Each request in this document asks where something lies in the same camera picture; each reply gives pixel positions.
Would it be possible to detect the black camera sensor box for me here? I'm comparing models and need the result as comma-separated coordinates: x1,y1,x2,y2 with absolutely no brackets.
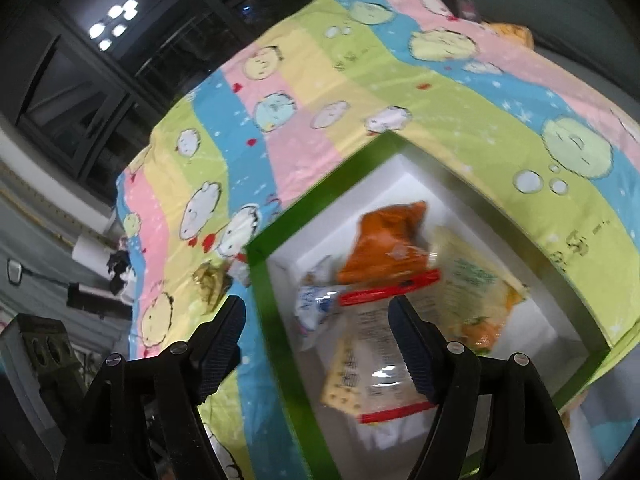
1,313,86,465

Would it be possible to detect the white red-edged snack packet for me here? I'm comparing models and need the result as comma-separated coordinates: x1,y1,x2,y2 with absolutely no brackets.
338,269,440,424

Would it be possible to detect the gold foil snack wrapper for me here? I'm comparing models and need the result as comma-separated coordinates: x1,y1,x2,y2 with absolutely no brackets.
192,261,232,312

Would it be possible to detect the green white cardboard box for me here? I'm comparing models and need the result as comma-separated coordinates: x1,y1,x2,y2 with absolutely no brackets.
245,129,612,480

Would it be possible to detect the grey sofa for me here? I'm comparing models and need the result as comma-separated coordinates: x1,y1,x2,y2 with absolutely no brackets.
474,0,639,119

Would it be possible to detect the colourful cartoon striped bedsheet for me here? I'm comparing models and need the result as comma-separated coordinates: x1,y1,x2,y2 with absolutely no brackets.
116,0,639,382

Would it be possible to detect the red white snack wrapper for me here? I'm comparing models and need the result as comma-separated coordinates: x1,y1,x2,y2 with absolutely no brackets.
227,252,250,288

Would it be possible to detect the pale yellow corn snack bag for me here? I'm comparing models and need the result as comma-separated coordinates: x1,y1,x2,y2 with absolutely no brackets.
430,226,528,354

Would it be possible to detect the orange snack bag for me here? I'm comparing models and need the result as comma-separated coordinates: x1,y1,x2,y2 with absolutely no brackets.
337,200,428,285

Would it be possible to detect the black white clothes pile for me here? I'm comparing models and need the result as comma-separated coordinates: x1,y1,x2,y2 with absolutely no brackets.
106,238,137,297

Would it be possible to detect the small dark bottle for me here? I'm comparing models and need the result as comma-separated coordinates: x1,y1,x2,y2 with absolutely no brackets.
454,0,482,23

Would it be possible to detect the soda cracker sleeve packet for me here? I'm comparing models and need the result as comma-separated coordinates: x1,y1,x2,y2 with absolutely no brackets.
320,335,362,418

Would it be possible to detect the white blue snack packet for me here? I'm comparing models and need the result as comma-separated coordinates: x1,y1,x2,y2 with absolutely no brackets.
293,256,345,351

